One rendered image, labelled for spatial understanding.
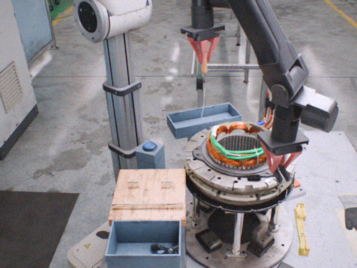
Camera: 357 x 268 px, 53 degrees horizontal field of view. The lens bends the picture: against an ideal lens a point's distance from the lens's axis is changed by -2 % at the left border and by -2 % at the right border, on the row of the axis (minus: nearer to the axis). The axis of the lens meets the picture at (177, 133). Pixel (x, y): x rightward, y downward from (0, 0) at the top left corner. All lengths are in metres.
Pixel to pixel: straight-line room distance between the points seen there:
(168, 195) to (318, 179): 0.74
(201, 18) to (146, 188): 0.46
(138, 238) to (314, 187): 0.78
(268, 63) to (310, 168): 0.92
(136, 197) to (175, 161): 1.90
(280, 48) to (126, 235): 0.58
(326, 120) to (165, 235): 0.47
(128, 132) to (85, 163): 1.62
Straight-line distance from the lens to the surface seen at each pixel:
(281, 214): 1.33
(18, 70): 3.47
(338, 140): 1.80
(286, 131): 0.82
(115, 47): 1.23
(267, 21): 0.69
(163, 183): 0.99
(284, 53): 0.72
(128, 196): 0.98
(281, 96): 0.75
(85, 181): 2.78
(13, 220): 2.64
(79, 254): 1.96
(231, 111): 1.39
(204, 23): 0.96
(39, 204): 2.68
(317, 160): 1.64
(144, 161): 1.21
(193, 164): 1.02
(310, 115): 0.78
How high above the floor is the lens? 1.72
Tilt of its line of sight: 33 degrees down
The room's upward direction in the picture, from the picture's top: 2 degrees counter-clockwise
